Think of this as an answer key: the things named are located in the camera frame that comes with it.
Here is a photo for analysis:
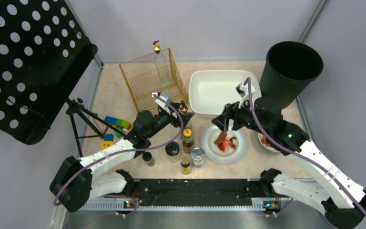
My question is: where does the red crab toy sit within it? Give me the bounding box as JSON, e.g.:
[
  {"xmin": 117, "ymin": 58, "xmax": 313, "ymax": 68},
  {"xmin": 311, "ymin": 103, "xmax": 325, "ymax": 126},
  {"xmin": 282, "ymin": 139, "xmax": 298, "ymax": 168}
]
[{"xmin": 217, "ymin": 137, "xmax": 237, "ymax": 153}]

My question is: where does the brown food piece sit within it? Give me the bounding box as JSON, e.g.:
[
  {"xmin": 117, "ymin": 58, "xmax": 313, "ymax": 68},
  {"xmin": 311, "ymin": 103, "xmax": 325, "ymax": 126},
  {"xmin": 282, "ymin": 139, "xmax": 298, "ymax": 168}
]
[{"xmin": 214, "ymin": 132, "xmax": 227, "ymax": 145}]

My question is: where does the white plate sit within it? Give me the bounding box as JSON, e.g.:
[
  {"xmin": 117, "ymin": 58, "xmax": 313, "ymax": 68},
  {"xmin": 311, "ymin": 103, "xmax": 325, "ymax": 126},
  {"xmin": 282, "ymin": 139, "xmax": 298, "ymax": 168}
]
[{"xmin": 201, "ymin": 124, "xmax": 247, "ymax": 164}]

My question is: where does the black lid glass jar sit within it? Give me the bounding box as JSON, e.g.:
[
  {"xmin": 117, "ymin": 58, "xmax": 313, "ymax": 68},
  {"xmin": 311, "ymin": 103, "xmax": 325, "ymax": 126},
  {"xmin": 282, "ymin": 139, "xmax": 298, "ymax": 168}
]
[{"xmin": 165, "ymin": 141, "xmax": 181, "ymax": 163}]

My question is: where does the white rectangular basin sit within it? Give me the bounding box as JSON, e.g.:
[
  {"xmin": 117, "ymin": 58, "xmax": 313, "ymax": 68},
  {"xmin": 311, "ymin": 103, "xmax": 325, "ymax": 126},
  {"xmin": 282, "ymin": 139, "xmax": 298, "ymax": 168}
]
[{"xmin": 189, "ymin": 70, "xmax": 261, "ymax": 117}]

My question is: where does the small yellow spice jar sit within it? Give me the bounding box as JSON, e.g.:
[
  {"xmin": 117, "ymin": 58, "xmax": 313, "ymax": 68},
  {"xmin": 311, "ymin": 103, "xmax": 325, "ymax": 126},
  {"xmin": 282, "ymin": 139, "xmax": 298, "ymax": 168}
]
[{"xmin": 181, "ymin": 156, "xmax": 191, "ymax": 175}]

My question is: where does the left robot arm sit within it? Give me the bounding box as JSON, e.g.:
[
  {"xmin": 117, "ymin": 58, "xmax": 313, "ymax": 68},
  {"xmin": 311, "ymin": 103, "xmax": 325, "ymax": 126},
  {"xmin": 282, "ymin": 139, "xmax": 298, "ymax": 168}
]
[{"xmin": 49, "ymin": 102, "xmax": 194, "ymax": 212}]

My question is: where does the small black cap jar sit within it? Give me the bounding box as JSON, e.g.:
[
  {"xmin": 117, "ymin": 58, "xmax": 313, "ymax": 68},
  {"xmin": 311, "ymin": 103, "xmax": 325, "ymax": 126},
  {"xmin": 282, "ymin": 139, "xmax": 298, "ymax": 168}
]
[{"xmin": 142, "ymin": 152, "xmax": 155, "ymax": 167}]

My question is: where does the clear oil bottle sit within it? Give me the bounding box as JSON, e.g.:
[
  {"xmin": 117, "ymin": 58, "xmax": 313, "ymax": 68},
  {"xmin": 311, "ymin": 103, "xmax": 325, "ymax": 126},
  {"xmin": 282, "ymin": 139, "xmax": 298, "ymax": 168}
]
[{"xmin": 152, "ymin": 40, "xmax": 172, "ymax": 92}]

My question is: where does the colourful toy block stack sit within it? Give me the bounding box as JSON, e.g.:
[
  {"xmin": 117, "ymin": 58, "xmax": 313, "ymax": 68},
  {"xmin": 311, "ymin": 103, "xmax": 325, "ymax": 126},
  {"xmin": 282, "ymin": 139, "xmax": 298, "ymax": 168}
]
[{"xmin": 104, "ymin": 116, "xmax": 132, "ymax": 133}]

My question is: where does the black tripod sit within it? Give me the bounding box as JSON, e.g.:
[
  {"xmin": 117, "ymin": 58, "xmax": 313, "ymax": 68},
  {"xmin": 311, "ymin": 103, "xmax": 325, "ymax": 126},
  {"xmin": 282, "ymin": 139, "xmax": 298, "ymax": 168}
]
[{"xmin": 66, "ymin": 98, "xmax": 128, "ymax": 157}]

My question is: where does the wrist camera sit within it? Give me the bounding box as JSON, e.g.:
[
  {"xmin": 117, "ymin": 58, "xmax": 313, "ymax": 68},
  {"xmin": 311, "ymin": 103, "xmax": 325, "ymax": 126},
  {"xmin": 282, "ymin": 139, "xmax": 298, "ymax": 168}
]
[
  {"xmin": 152, "ymin": 92, "xmax": 172, "ymax": 110},
  {"xmin": 236, "ymin": 83, "xmax": 256, "ymax": 108}
]

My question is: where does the black trash bin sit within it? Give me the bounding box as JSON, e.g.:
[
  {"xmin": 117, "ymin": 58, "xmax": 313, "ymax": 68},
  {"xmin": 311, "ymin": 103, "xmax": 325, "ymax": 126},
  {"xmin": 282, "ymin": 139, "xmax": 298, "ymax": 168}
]
[{"xmin": 259, "ymin": 41, "xmax": 324, "ymax": 109}]

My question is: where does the black perforated panel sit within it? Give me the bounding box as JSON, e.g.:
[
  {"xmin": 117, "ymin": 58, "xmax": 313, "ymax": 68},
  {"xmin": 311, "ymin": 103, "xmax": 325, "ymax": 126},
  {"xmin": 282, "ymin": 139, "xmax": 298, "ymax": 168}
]
[{"xmin": 0, "ymin": 0, "xmax": 98, "ymax": 145}]

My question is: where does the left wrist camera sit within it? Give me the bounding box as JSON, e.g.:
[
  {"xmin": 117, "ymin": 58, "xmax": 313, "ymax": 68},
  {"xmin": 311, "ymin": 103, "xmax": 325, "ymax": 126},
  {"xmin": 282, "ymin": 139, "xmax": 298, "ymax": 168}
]
[{"xmin": 152, "ymin": 92, "xmax": 172, "ymax": 110}]

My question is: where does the oil bottle with dark liquid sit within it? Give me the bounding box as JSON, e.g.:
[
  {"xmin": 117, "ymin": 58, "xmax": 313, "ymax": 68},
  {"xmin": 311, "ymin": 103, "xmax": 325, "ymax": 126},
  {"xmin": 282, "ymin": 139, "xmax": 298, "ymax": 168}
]
[{"xmin": 179, "ymin": 100, "xmax": 192, "ymax": 140}]

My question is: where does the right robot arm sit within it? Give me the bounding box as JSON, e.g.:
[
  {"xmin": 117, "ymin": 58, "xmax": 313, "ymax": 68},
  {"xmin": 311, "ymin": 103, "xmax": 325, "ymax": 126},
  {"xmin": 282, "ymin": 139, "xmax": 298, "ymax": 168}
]
[{"xmin": 212, "ymin": 96, "xmax": 366, "ymax": 229}]

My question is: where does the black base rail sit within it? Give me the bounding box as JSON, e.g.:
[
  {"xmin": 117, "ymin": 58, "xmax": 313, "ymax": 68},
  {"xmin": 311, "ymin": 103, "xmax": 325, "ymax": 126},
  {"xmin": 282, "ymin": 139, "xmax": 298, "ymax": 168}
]
[{"xmin": 122, "ymin": 179, "xmax": 266, "ymax": 207}]

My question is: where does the gold wire rack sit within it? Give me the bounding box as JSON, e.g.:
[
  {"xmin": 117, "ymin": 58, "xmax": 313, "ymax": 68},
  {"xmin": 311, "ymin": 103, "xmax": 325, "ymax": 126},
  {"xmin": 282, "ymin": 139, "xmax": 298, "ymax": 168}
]
[{"xmin": 120, "ymin": 48, "xmax": 189, "ymax": 114}]

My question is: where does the white bowl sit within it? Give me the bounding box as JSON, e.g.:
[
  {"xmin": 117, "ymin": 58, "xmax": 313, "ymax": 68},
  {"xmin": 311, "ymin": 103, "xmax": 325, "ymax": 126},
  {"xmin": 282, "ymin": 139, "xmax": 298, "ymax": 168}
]
[{"xmin": 257, "ymin": 133, "xmax": 280, "ymax": 153}]

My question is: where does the blue toy block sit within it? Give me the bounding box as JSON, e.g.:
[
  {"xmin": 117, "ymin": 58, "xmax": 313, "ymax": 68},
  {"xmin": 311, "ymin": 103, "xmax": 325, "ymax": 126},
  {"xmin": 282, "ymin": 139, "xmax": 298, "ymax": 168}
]
[{"xmin": 103, "ymin": 134, "xmax": 114, "ymax": 142}]

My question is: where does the orange shrimp in bowl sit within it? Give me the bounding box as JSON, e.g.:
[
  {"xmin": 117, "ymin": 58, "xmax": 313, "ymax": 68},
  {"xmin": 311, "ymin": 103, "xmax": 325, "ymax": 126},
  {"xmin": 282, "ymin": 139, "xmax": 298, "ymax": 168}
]
[{"xmin": 261, "ymin": 135, "xmax": 271, "ymax": 147}]

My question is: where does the sauce bottle yellow cap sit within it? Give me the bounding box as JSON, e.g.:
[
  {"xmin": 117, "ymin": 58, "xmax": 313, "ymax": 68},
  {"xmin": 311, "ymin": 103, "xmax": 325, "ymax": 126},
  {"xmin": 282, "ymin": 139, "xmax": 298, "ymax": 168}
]
[{"xmin": 182, "ymin": 128, "xmax": 194, "ymax": 154}]

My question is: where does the yellow smiley toy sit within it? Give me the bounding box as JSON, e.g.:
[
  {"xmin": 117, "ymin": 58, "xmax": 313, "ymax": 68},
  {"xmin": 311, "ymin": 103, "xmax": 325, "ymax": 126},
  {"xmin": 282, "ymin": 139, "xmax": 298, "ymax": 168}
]
[{"xmin": 100, "ymin": 141, "xmax": 114, "ymax": 149}]

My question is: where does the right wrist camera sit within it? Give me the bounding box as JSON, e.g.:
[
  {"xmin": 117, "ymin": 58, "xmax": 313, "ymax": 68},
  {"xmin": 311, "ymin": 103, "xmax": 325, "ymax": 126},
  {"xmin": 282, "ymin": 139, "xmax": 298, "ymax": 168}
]
[{"xmin": 236, "ymin": 83, "xmax": 256, "ymax": 108}]

